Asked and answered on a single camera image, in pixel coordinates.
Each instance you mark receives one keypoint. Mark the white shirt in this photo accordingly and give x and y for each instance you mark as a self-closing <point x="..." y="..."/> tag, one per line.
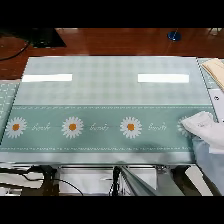
<point x="206" y="130"/>

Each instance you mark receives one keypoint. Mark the beige garment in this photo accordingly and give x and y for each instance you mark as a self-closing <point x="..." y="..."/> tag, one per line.
<point x="216" y="71"/>

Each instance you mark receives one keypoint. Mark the light blue garment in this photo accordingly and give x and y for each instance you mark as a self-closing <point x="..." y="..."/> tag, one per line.
<point x="213" y="170"/>

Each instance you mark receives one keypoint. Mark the silver frame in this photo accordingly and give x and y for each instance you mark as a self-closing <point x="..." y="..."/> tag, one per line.
<point x="140" y="185"/>

